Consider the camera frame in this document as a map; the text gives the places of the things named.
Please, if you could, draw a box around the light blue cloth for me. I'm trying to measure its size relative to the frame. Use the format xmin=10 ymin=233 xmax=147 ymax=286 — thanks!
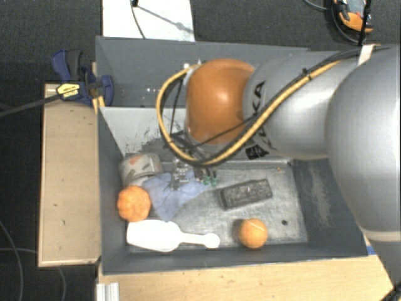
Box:
xmin=142 ymin=171 xmax=210 ymax=223

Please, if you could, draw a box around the white plastic scoop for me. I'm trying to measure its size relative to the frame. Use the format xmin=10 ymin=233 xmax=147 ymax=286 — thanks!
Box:
xmin=125 ymin=219 xmax=221 ymax=253

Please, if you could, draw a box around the pale wood board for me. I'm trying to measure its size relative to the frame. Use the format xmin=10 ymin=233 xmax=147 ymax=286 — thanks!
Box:
xmin=38 ymin=83 xmax=103 ymax=268

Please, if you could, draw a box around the grey metal bin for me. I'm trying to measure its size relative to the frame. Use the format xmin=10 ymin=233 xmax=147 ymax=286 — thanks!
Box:
xmin=95 ymin=36 xmax=369 ymax=276

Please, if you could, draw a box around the orange toy pumpkin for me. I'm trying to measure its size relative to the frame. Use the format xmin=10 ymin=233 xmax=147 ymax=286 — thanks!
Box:
xmin=116 ymin=185 xmax=152 ymax=223

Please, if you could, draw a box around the grey and orange tape roll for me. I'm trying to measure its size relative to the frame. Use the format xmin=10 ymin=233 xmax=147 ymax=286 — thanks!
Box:
xmin=118 ymin=152 xmax=163 ymax=188

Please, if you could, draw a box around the orange ball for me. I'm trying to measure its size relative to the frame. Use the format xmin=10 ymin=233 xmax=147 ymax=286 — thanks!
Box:
xmin=237 ymin=218 xmax=269 ymax=250

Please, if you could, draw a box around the dark green flat block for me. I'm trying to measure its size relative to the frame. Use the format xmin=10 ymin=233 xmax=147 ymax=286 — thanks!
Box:
xmin=219 ymin=178 xmax=274 ymax=211

